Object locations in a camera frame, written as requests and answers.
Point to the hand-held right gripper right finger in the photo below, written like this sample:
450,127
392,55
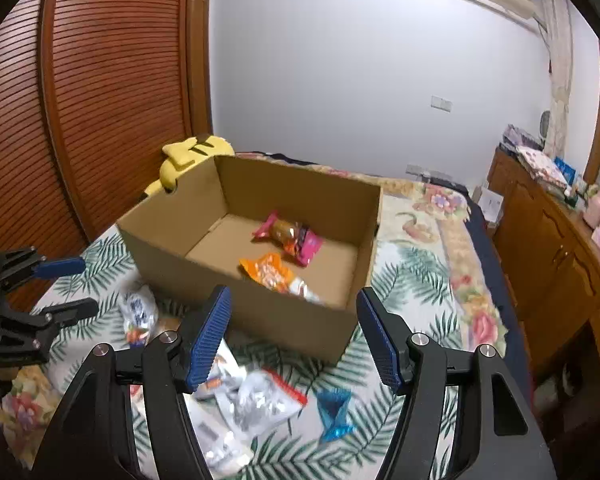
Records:
379,342

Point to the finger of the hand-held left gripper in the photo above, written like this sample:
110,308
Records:
60,267
70,310

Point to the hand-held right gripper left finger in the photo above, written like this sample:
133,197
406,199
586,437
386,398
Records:
211,340

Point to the white orange snack packet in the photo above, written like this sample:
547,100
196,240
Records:
226,370

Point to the white blue print snack packet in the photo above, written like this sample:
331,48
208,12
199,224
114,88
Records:
140,310

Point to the silver red edge snack packet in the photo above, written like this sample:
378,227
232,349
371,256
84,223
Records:
265,400

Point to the blue snack wrapper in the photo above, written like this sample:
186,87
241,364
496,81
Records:
332,410

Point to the brown cardboard box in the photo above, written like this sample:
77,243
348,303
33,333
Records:
155,250

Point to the plain white snack packet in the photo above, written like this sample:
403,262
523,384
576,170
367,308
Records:
215,445

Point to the pink snack packet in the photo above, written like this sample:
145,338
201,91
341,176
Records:
302,249

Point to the leaf printed blanket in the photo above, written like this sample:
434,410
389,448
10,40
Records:
410,280

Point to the floral bed sheet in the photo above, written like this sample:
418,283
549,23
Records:
455,285

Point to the dark blue mattress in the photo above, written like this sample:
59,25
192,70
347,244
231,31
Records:
502,285

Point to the yellow plush toy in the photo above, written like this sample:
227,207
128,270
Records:
190,152

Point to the white box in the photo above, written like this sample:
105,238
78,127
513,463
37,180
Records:
490,205

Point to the wooden louvered wardrobe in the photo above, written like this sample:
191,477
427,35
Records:
105,85

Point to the wooden cabinet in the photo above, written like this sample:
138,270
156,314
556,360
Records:
545,240

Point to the floral folded cloth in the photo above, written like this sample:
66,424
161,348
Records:
542,165

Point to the purple folded cloth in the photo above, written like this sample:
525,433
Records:
520,137

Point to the pink bottle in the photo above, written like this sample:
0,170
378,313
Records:
595,207

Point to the small white fan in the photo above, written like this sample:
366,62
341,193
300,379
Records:
545,127

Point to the cream curtain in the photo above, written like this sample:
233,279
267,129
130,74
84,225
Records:
560,60

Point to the white wall switch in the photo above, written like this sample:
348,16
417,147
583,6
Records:
441,102

